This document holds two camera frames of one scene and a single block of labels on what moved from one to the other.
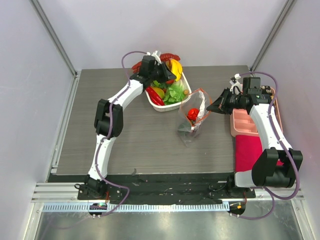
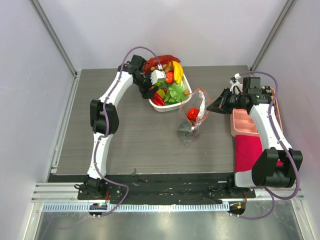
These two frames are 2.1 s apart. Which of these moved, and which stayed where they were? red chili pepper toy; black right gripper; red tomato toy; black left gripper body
Moved: black left gripper body
Stayed: red tomato toy; black right gripper; red chili pepper toy
